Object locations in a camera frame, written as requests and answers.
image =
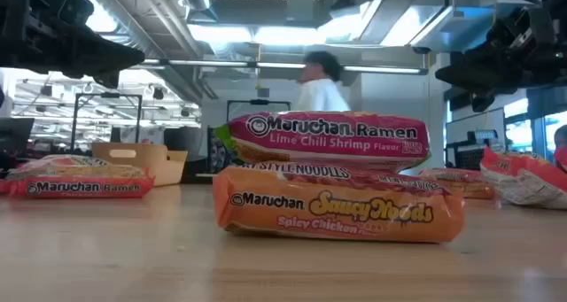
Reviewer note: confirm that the orange Saucy Noods pack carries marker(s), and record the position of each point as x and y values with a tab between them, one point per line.
336	213

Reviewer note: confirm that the patterned fabric bag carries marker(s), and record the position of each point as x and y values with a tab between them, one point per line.
221	158

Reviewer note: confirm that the long ceiling light bar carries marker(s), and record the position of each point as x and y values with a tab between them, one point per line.
212	64

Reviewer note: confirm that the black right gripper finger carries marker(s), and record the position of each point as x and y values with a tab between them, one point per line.
483	76
482	102

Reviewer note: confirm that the silver ventilation duct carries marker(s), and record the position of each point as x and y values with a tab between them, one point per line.
146	23

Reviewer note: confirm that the black mesh cart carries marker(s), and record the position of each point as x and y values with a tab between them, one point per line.
469	156

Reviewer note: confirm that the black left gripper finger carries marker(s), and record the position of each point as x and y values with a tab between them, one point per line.
107	78
97	54

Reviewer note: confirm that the person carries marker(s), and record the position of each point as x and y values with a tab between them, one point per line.
561	136
321	94

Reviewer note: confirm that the black computer monitor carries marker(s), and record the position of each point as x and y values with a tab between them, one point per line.
15	136

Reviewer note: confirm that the white board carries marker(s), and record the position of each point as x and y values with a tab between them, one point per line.
469	122

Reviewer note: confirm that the red ramen packet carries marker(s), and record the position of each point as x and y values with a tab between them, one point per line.
469	184

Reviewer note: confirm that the beige plastic bin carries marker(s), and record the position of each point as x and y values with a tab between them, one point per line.
146	160

